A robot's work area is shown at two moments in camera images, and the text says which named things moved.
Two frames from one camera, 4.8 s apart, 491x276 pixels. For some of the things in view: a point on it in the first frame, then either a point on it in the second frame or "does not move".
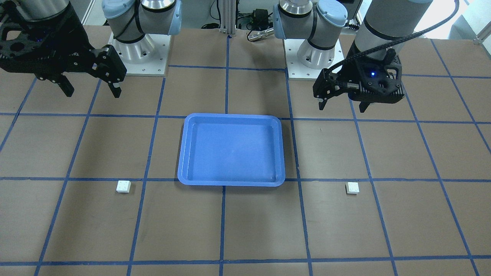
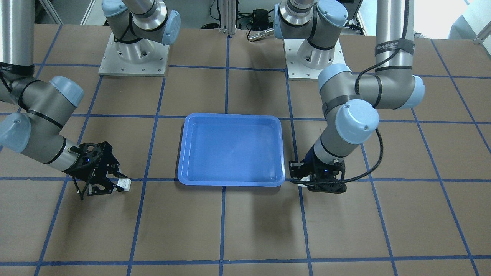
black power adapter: (260, 16) does not move
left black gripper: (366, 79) to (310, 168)
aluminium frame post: (228, 17) does not move
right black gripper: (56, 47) to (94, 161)
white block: (352, 188) to (307, 178)
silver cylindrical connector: (262, 34) does not move
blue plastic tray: (231, 150) does not move
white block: (123, 186) does not move
